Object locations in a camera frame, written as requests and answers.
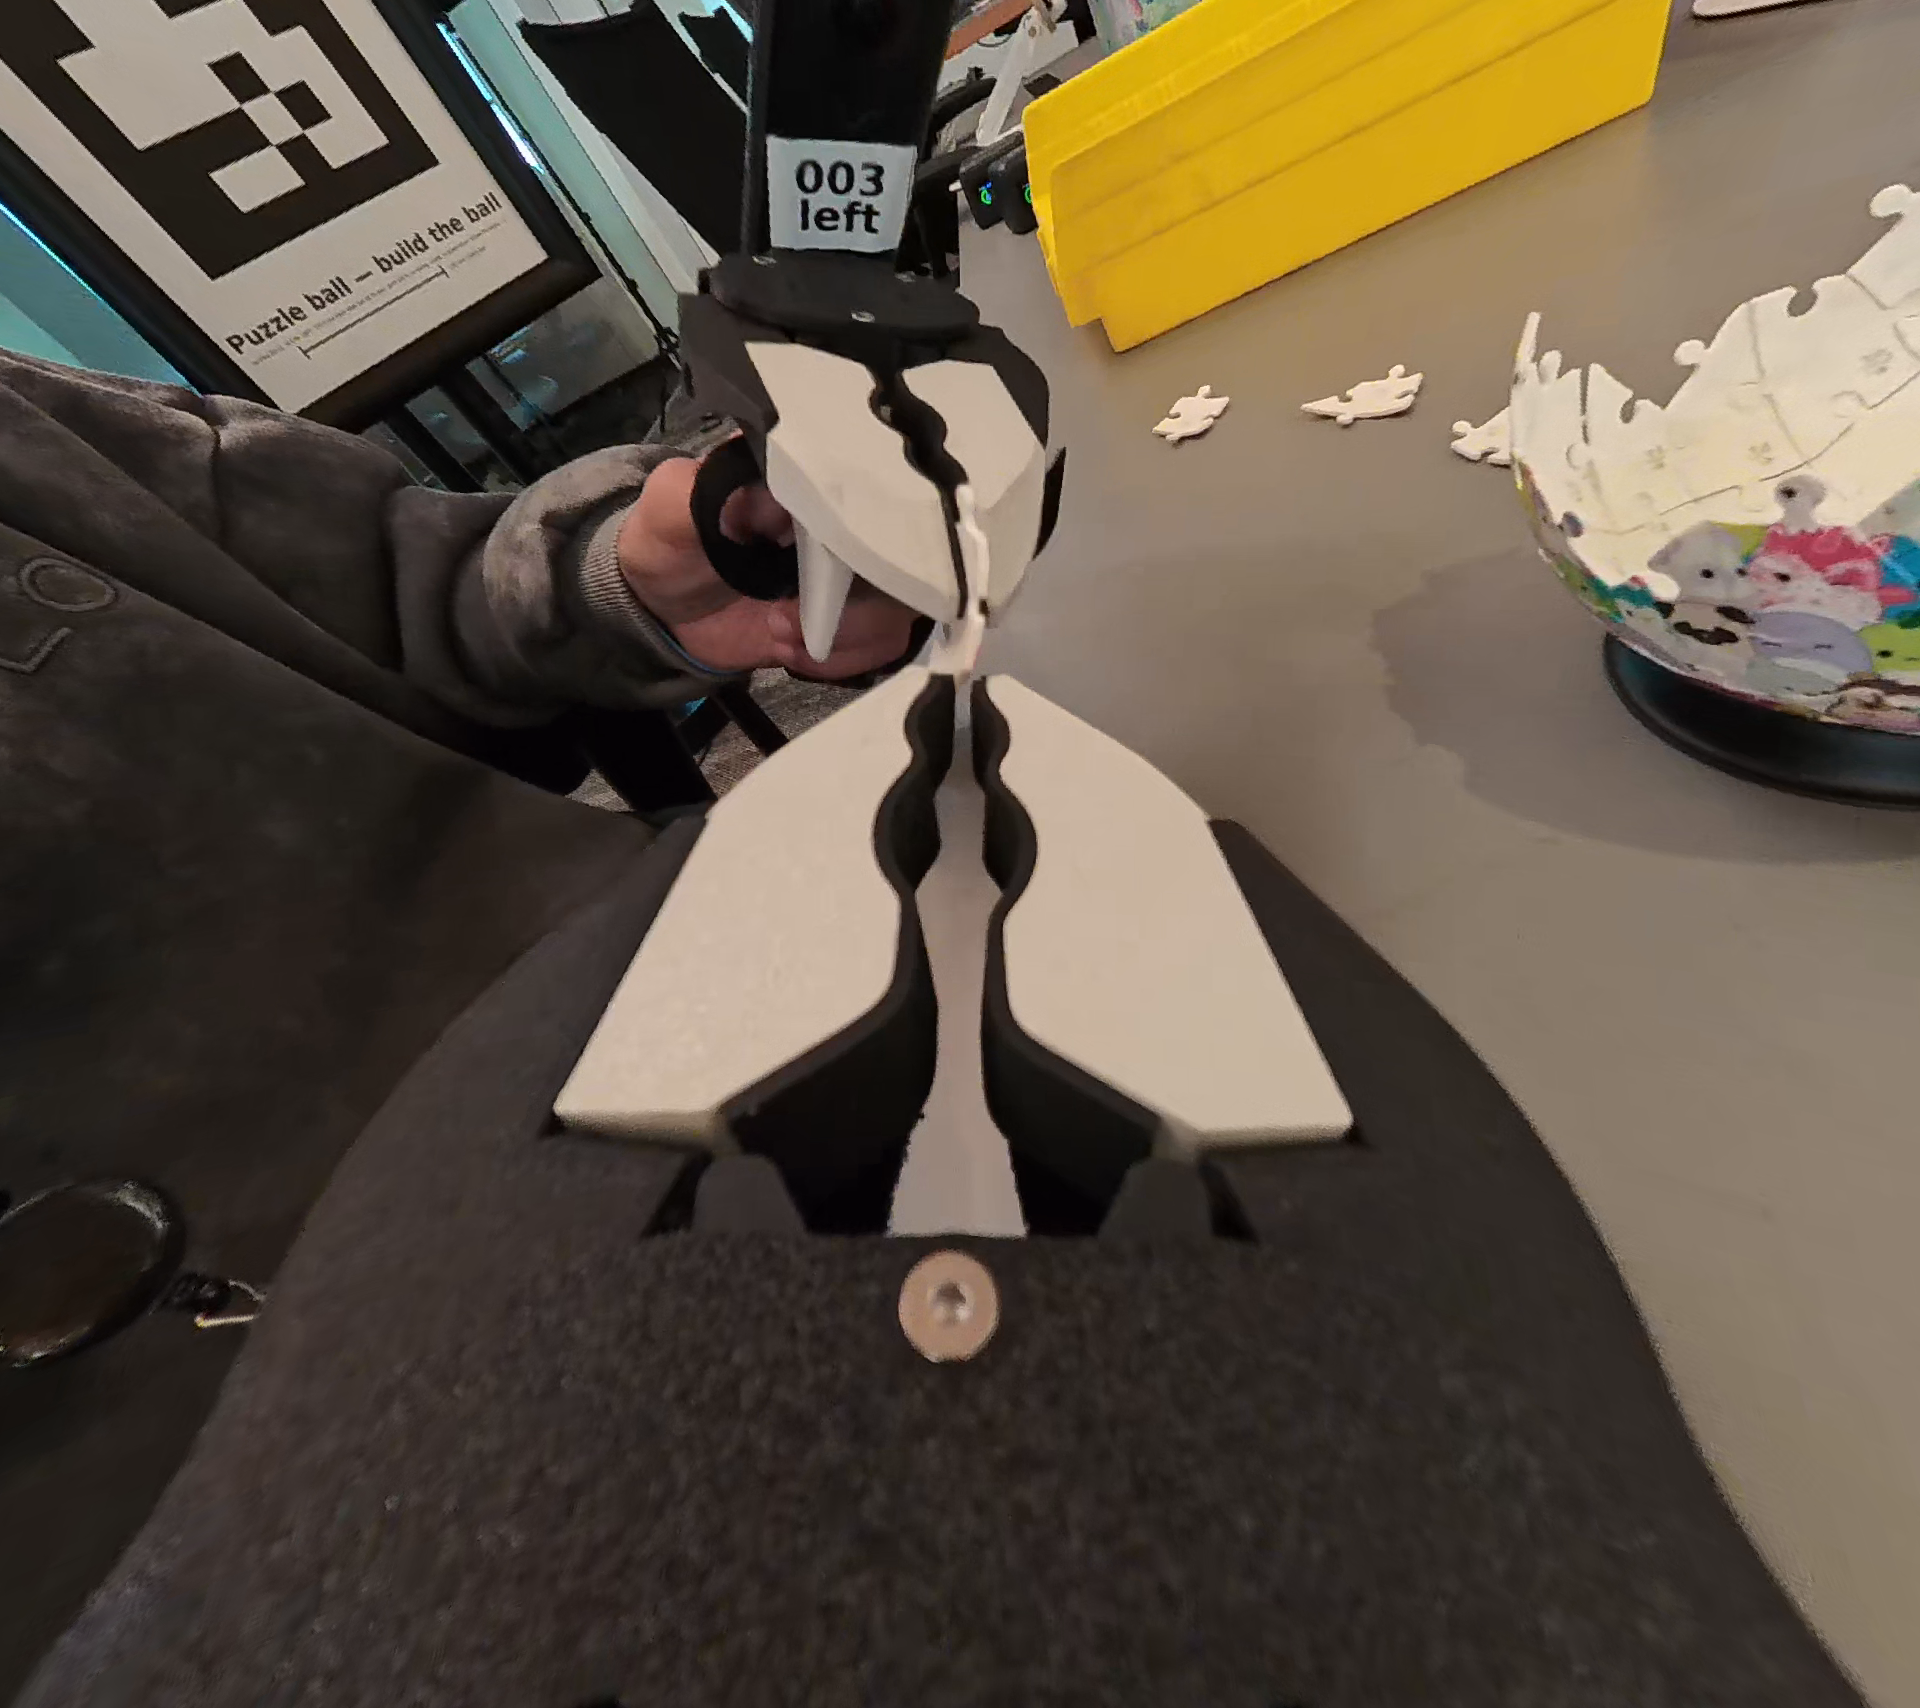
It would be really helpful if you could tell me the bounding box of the person's left forearm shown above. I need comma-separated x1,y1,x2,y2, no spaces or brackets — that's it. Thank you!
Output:
0,350,709,720

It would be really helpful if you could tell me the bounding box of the black white marker poster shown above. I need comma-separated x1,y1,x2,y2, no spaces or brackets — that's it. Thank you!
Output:
0,0,603,436

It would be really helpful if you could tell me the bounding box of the yellow box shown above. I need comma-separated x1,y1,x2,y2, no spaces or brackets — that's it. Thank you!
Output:
1020,0,1734,356

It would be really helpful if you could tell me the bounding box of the black ball stand ring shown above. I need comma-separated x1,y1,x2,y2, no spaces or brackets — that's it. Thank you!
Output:
1602,635,1920,815

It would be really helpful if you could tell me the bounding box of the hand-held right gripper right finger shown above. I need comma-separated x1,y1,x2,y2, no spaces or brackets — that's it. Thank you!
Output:
972,671,1359,1239

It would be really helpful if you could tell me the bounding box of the black office chair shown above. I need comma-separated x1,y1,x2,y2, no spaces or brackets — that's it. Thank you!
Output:
516,0,769,286

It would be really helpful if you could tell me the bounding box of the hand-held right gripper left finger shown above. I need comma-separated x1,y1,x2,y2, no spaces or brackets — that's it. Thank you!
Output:
552,671,961,1239

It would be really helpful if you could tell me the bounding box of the partly built white puzzle ball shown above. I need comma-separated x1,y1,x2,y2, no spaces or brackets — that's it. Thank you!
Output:
1506,180,1920,739

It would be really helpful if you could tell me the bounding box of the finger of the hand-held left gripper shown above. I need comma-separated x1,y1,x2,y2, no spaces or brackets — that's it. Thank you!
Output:
744,342,971,622
907,363,1051,622

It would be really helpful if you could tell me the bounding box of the person's left hand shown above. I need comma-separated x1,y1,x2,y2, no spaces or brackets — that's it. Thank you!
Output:
614,449,933,687

